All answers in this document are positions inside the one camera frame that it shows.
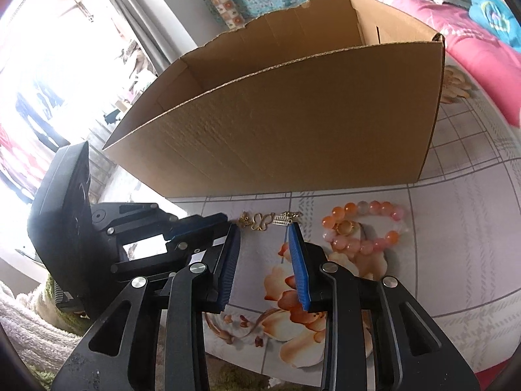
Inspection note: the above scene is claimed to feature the grey curtain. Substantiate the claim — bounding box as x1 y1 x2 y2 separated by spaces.
92 0 200 76

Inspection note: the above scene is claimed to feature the small gold ring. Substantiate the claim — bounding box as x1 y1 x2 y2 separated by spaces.
334 219 358 237

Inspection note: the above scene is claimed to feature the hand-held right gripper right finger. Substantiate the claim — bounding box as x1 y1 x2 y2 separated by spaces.
287 223 481 391

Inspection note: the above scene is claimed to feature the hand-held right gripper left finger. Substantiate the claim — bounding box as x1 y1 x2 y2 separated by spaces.
51 224 243 391

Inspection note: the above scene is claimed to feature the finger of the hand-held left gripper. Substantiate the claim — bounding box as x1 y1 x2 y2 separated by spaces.
111 230 222 283
90 201 229 253

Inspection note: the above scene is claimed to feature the blue printed quilt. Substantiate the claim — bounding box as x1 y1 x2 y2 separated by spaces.
468 0 521 53

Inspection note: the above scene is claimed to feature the pink floral quilt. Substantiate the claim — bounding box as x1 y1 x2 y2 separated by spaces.
368 0 521 127

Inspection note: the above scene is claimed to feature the orange pink bead bracelet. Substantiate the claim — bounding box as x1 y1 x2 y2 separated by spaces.
321 199 408 258

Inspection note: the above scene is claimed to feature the brown cardboard box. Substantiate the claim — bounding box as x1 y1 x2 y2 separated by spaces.
102 0 446 196

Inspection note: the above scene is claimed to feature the checked patterned tall box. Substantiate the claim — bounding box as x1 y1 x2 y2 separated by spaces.
209 0 247 29

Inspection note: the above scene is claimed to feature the floral tablecloth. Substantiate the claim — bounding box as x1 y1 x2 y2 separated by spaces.
167 55 521 371

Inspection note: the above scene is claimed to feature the white fluffy blanket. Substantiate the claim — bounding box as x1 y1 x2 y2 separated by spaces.
0 281 86 375

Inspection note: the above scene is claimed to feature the gold charm bracelet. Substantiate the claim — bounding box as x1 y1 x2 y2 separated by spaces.
238 210 305 232

